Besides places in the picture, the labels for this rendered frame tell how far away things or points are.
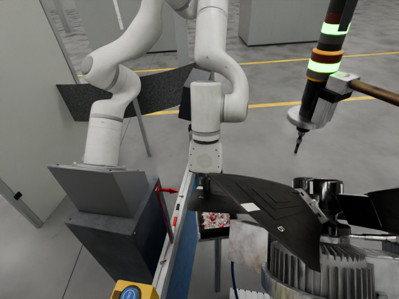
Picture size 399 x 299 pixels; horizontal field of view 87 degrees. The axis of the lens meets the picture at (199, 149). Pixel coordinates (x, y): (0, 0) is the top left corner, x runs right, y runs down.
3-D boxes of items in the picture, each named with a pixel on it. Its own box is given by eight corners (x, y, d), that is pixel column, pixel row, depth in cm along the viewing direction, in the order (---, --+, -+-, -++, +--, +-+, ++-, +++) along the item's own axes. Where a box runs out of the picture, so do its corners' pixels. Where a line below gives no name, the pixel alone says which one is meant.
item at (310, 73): (341, 76, 34) (344, 69, 33) (321, 82, 33) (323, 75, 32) (318, 69, 37) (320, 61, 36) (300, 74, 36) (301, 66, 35)
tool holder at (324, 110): (344, 128, 38) (370, 73, 31) (316, 140, 36) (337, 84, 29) (305, 107, 44) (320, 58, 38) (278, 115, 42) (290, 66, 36)
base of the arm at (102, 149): (59, 165, 74) (66, 113, 75) (95, 166, 92) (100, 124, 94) (107, 170, 70) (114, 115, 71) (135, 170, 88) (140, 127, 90)
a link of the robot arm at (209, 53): (250, 28, 64) (246, 126, 61) (199, 29, 66) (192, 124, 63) (254, 5, 55) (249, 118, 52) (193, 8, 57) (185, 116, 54)
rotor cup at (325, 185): (343, 227, 59) (342, 180, 61) (359, 237, 46) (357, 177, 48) (287, 219, 64) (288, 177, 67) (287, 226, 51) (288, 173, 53)
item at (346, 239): (342, 235, 58) (342, 228, 59) (357, 248, 46) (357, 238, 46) (287, 227, 64) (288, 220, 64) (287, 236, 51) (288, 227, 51)
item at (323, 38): (348, 42, 31) (352, 32, 30) (332, 45, 30) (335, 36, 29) (329, 37, 33) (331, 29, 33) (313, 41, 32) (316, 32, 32)
